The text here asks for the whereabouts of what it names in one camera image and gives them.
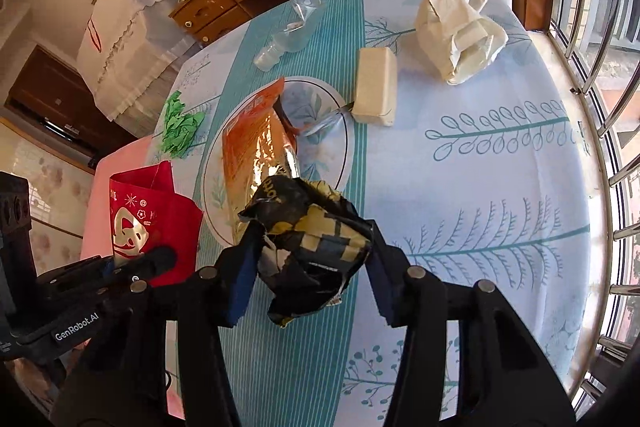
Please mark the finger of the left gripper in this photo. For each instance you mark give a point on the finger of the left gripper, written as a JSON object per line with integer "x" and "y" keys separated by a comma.
{"x": 141, "y": 273}

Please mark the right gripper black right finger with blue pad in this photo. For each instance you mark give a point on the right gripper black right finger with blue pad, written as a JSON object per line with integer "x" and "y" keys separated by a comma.
{"x": 504, "y": 377}

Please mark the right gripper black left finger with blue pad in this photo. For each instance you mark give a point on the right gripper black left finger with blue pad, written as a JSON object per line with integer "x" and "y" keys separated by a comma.
{"x": 120, "y": 379}

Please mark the red paper bag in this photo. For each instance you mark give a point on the red paper bag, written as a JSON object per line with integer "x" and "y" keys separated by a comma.
{"x": 151, "y": 213}

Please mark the green paper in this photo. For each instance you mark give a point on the green paper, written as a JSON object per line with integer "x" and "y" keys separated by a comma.
{"x": 180, "y": 127}

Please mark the orange foil snack bag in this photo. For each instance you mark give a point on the orange foil snack bag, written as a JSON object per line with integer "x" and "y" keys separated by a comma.
{"x": 295, "y": 126}

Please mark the black yellow snack bag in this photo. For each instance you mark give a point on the black yellow snack bag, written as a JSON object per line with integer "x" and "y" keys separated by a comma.
{"x": 310, "y": 243}

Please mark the clear plastic bottle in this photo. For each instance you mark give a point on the clear plastic bottle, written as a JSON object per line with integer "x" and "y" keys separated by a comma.
{"x": 302, "y": 18}

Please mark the beige rectangular box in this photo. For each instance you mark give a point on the beige rectangular box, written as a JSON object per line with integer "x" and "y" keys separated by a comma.
{"x": 375, "y": 100}

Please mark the white paper bag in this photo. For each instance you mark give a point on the white paper bag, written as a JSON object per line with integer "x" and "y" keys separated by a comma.
{"x": 458, "y": 38}

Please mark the dark wooden door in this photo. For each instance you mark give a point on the dark wooden door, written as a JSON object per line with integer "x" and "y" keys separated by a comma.
{"x": 54, "y": 97}

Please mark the white lace cloth covered furniture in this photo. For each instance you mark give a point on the white lace cloth covered furniture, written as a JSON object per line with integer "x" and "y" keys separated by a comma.
{"x": 127, "y": 44}

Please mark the teal white patterned tablecloth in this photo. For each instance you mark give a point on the teal white patterned tablecloth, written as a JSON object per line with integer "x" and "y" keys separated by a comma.
{"x": 478, "y": 181}

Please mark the metal window bars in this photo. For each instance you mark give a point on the metal window bars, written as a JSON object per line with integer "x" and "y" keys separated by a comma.
{"x": 600, "y": 43}

